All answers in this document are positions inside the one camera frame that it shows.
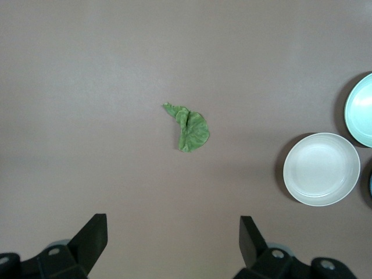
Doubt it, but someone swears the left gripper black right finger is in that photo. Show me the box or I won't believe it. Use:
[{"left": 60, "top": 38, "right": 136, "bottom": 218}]
[{"left": 234, "top": 216, "right": 313, "bottom": 279}]

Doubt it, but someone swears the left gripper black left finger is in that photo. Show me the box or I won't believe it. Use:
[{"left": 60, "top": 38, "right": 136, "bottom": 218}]
[{"left": 37, "top": 214, "right": 109, "bottom": 279}]

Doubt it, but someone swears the green lettuce leaf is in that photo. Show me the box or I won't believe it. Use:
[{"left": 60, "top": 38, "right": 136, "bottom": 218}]
[{"left": 162, "top": 101, "right": 210, "bottom": 153}]

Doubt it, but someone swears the beige round plate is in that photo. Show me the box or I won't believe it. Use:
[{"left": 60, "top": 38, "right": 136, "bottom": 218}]
[{"left": 283, "top": 133, "right": 361, "bottom": 207}]

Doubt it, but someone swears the brown table cover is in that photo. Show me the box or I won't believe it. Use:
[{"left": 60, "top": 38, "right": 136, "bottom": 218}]
[{"left": 0, "top": 0, "right": 372, "bottom": 279}]

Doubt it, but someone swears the light green round plate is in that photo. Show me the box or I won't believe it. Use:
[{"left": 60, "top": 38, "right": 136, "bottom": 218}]
[{"left": 344, "top": 72, "right": 372, "bottom": 148}]

